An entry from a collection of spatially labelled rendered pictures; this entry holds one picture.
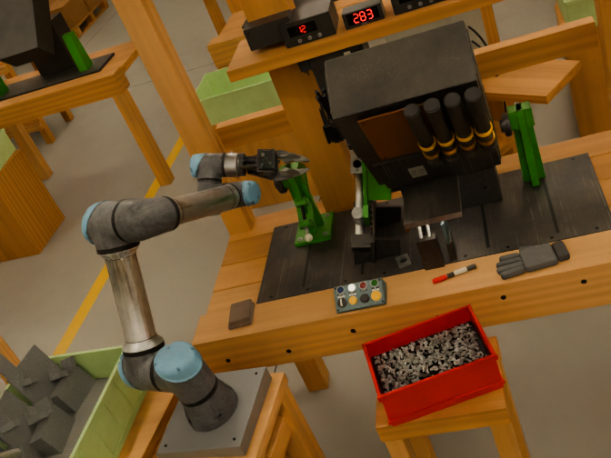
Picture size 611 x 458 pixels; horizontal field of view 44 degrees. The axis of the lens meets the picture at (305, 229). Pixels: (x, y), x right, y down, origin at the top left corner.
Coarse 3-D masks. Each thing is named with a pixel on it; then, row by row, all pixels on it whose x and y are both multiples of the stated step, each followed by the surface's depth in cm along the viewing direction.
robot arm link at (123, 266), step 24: (96, 216) 200; (96, 240) 201; (120, 240) 199; (120, 264) 203; (120, 288) 204; (144, 288) 208; (120, 312) 206; (144, 312) 207; (144, 336) 207; (120, 360) 212; (144, 360) 206; (144, 384) 207
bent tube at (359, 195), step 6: (354, 156) 232; (354, 162) 233; (360, 162) 233; (354, 168) 231; (360, 168) 231; (360, 174) 239; (360, 180) 241; (360, 186) 242; (360, 192) 243; (360, 198) 242; (360, 204) 242; (360, 228) 240
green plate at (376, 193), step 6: (366, 168) 223; (366, 174) 224; (366, 180) 225; (372, 180) 225; (366, 186) 225; (372, 186) 226; (378, 186) 226; (384, 186) 226; (366, 192) 226; (372, 192) 227; (378, 192) 227; (384, 192) 227; (390, 192) 226; (366, 198) 227; (372, 198) 228; (378, 198) 228; (384, 198) 228; (390, 198) 228; (366, 204) 228
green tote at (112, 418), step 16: (80, 352) 246; (96, 352) 243; (112, 352) 242; (96, 368) 248; (112, 368) 247; (112, 384) 229; (112, 400) 228; (128, 400) 235; (96, 416) 219; (112, 416) 227; (128, 416) 234; (96, 432) 218; (112, 432) 225; (128, 432) 233; (80, 448) 210; (96, 448) 217; (112, 448) 224
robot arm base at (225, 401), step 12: (216, 384) 207; (216, 396) 206; (228, 396) 209; (192, 408) 205; (204, 408) 205; (216, 408) 206; (228, 408) 207; (192, 420) 207; (204, 420) 206; (216, 420) 206
